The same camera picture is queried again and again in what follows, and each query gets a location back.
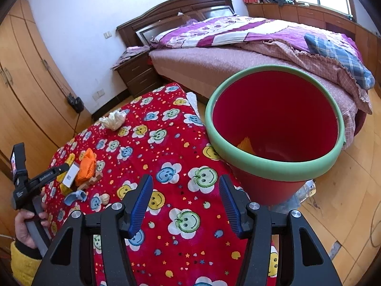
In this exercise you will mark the dark printed box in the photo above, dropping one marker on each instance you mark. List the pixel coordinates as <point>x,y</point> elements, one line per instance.
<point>305,193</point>

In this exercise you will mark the dark wooden headboard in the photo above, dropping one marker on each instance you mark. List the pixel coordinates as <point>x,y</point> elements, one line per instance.
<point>166,15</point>

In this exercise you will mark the crumpled beige paper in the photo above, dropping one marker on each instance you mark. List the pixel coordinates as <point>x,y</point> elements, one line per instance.
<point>113,120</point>

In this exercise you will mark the purple patchwork quilt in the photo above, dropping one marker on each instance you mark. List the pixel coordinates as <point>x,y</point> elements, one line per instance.
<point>238,32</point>

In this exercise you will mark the white wall socket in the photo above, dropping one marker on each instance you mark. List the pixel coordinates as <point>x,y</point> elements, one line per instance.
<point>98,94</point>

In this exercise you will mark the blue plaid pillow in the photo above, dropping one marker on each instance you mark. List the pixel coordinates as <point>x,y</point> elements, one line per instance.
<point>339,56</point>

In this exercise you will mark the black wall charger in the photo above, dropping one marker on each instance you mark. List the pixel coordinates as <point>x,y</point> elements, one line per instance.
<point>76,102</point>

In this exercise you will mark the red smiley printed tablecloth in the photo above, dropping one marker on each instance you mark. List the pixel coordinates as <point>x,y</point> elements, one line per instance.
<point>178,161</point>

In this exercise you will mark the red waste bin green rim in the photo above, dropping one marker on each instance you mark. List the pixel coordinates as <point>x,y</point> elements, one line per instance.
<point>276,119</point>

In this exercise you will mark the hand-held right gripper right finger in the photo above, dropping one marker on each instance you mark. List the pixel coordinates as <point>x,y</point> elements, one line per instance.
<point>230,208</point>

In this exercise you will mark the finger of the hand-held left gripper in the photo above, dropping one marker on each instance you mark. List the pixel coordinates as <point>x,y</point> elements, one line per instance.
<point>47,174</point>

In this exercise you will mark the notched wooden puzzle piece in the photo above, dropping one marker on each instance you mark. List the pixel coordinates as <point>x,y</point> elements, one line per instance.
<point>90,181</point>

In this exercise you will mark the walnut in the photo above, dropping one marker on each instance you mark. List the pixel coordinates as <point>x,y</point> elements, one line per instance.
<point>104,199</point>

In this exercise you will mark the white under-cloth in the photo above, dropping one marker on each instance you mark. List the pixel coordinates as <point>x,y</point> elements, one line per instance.
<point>195,107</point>

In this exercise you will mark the purple crumpled wrapper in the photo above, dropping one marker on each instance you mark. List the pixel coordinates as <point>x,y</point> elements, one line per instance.
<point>76,198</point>

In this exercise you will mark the pink folded clothes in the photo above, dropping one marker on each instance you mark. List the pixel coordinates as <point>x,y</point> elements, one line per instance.
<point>131,55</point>

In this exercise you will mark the green carton with white end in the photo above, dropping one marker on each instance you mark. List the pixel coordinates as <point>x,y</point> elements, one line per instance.
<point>71,174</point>

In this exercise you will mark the light wooden wardrobe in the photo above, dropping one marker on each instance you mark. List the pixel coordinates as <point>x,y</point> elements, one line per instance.
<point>29,80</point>

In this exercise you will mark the bed with pink sheet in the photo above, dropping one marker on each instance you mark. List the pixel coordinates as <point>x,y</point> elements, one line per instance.
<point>184,65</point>

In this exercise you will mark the person's left hand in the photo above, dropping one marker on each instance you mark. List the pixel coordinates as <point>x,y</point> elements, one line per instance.
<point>23,232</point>

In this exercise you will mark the dark wooden nightstand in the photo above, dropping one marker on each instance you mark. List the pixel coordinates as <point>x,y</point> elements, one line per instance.
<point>140,74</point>

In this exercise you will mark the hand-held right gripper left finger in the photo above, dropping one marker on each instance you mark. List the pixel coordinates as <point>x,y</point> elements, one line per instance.
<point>140,205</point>

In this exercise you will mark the small yellow box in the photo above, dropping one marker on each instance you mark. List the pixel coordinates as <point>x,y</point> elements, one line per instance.
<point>65,185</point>

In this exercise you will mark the low wooden cabinet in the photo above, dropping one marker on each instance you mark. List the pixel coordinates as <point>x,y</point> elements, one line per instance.
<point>312,18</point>

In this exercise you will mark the wall light switch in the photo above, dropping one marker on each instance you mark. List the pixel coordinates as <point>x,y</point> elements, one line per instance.
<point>107,35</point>

